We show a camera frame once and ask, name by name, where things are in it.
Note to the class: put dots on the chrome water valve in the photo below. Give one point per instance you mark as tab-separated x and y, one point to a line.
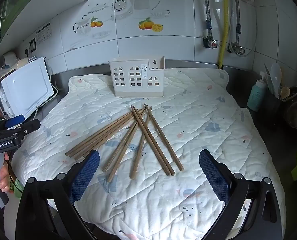
236	49

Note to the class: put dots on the wooden chopstick four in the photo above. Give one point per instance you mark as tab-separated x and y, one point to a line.
120	145

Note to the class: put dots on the white quilted mat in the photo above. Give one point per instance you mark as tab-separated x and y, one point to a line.
195	113

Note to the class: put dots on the white plastic utensil holder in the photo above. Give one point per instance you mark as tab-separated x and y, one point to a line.
138	77

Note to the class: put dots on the wooden chopstick three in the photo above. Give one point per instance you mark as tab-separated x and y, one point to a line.
108	138

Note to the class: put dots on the wooden chopstick seven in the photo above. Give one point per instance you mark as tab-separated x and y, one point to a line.
151	139

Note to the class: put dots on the wooden spoon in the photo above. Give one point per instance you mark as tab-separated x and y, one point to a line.
285	92

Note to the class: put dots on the wooden chopstick one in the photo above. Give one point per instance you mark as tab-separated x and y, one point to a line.
99	132

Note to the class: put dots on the wooden chopstick nine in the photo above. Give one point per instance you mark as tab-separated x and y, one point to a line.
165	140

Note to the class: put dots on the wooden chopstick six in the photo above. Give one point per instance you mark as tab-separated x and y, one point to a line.
137	157

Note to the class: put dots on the white rice paddle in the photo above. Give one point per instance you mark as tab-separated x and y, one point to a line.
276	76

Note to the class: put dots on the person's left hand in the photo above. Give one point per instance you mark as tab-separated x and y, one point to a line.
4	175

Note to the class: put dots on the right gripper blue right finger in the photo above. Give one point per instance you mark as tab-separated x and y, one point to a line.
262	220

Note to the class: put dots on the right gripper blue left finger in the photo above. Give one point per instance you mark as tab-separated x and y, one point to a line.
34	219

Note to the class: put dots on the teal spray bottle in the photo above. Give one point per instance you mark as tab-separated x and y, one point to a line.
257	93

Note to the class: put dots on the yellow gas pipe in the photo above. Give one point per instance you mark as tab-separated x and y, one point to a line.
225	33

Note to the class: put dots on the wooden chopstick five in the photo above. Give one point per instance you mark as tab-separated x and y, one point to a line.
121	155

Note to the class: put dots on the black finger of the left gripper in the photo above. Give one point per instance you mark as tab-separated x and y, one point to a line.
29	127

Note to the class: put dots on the wall power socket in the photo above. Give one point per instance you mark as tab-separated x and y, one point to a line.
32	45

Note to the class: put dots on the wooden chopstick two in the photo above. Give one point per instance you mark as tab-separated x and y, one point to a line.
99	137

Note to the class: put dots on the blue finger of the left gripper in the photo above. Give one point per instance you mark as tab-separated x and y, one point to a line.
14	121

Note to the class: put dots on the white electric kettle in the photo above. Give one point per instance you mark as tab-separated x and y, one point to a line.
9	59

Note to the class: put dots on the wooden chopstick eight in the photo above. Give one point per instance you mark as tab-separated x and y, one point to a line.
154	142

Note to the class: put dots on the green wall cabinet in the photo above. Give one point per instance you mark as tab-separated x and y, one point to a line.
20	18

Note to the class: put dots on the red-handled water valve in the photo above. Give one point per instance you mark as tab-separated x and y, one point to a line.
209	41

